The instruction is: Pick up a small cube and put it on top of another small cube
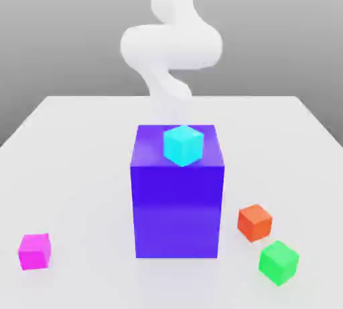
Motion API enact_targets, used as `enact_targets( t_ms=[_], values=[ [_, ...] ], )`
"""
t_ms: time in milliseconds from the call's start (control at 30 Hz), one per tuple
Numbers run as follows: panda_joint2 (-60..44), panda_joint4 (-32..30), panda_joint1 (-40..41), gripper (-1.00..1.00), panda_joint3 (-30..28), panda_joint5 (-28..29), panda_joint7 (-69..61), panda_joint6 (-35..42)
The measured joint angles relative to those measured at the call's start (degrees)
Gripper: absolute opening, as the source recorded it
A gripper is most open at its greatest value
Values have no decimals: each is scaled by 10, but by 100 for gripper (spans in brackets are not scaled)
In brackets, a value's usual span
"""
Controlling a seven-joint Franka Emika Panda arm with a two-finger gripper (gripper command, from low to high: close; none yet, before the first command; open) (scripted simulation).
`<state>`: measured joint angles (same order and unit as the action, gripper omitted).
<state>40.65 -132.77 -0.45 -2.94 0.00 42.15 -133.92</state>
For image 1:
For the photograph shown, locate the small cyan cube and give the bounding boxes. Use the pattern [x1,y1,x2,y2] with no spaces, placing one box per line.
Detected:
[163,124,204,168]

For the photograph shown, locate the small orange cube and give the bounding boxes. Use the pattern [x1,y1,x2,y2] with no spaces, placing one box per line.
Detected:
[236,203,273,243]

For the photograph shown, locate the small green cube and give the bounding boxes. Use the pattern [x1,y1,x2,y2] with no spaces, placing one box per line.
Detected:
[258,239,300,288]

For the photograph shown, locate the small magenta cube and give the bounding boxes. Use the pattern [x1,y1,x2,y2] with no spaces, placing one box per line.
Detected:
[17,233,52,271]

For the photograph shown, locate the large purple box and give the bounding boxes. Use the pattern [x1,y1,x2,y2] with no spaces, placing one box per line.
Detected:
[129,124,225,259]

